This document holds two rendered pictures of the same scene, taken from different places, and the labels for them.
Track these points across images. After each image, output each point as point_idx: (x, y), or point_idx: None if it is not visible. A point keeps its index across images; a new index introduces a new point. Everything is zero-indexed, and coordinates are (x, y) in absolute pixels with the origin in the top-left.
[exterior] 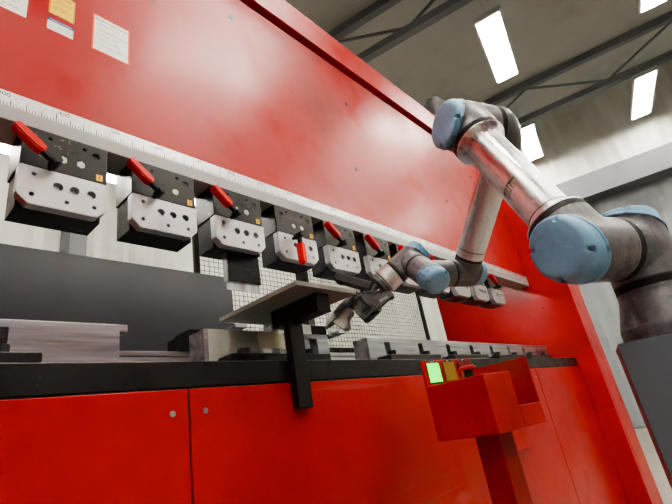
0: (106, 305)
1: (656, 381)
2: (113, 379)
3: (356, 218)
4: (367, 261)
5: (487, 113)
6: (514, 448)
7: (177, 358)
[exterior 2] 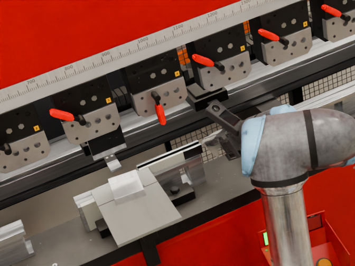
0: None
1: None
2: None
3: (251, 0)
4: (264, 51)
5: (279, 173)
6: None
7: (82, 154)
